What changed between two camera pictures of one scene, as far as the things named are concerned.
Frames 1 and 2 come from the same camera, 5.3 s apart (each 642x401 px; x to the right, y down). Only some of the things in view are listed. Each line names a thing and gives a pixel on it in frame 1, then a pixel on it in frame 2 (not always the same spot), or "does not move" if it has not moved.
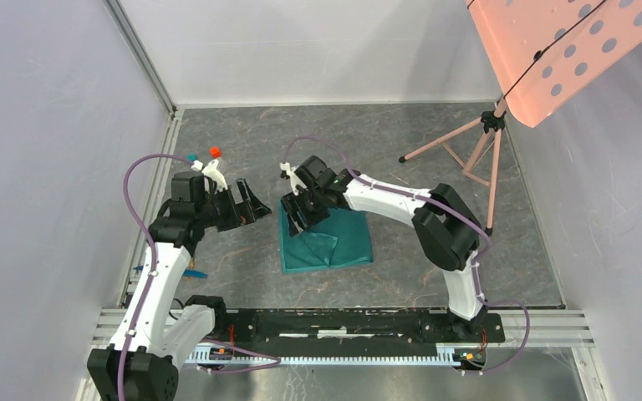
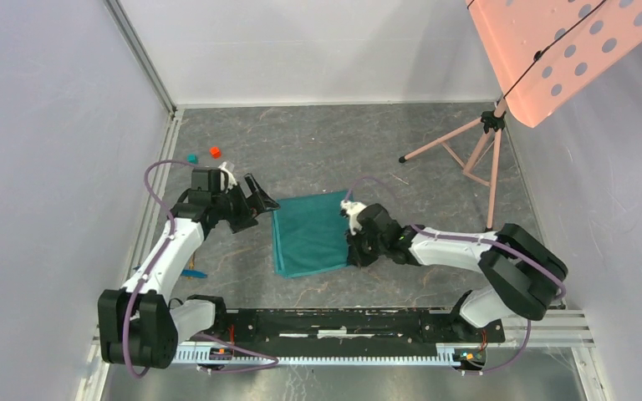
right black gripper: (292, 204) -> (355, 256)
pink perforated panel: (541, 46) does not move
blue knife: (186, 272) does not move
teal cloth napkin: (341, 240) does not move
